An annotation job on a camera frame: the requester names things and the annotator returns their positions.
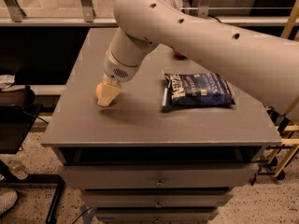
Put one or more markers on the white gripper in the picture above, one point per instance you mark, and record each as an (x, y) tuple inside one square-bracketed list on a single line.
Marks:
[(118, 69)]

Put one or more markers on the orange fruit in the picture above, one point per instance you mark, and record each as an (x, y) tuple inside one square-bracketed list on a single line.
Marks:
[(98, 90)]

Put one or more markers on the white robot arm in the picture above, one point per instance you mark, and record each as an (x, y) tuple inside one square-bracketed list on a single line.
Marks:
[(264, 66)]

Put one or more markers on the blue chip bag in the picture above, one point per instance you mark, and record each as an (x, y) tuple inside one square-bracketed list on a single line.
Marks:
[(206, 89)]

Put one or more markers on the red apple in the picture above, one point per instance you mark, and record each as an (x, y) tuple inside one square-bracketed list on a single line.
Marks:
[(178, 54)]

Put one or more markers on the grey drawer cabinet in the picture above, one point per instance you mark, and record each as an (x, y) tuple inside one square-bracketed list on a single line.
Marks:
[(134, 161)]

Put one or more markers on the black side table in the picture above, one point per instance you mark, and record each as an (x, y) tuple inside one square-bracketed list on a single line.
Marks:
[(18, 112)]

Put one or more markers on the metal railing with glass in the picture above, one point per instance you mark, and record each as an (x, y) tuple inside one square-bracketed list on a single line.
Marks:
[(99, 10)]

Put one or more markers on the white shoe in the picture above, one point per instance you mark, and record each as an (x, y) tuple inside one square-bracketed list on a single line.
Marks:
[(7, 201)]

